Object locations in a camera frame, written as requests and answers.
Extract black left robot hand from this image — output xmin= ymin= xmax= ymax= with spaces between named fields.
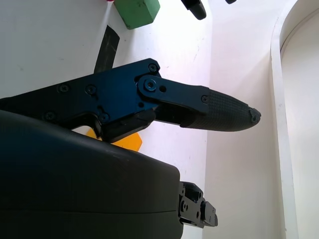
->
xmin=181 ymin=0 xmax=238 ymax=20

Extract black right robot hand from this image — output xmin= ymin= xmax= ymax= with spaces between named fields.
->
xmin=0 ymin=58 xmax=262 ymax=239

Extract green wooden block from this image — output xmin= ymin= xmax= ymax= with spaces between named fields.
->
xmin=114 ymin=0 xmax=160 ymax=31

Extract yellow wooden block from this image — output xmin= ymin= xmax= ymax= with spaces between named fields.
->
xmin=85 ymin=125 xmax=144 ymax=153

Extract black tape strip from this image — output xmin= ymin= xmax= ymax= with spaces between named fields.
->
xmin=94 ymin=24 xmax=121 ymax=74

